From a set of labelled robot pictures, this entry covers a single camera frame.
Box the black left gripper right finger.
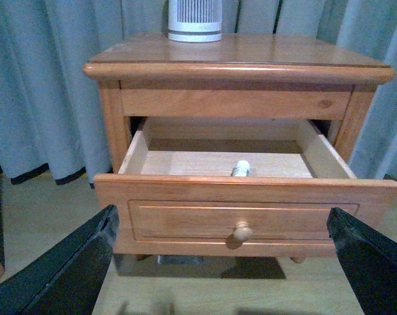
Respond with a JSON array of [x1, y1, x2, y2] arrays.
[[327, 207, 397, 314]]

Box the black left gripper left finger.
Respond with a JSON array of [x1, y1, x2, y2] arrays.
[[0, 205, 119, 314]]

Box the wooden drawer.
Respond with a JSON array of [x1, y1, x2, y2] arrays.
[[94, 117, 397, 259]]

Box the white medicine bottle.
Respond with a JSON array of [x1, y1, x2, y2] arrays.
[[231, 160, 251, 177]]

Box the floor power socket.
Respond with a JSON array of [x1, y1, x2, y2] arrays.
[[157, 255, 204, 265]]

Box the grey curtain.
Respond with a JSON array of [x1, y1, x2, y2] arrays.
[[0, 0, 397, 184]]

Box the wooden nightstand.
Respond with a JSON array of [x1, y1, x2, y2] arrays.
[[83, 33, 394, 268]]

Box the white cylindrical air purifier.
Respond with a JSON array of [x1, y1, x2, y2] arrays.
[[167, 0, 222, 43]]

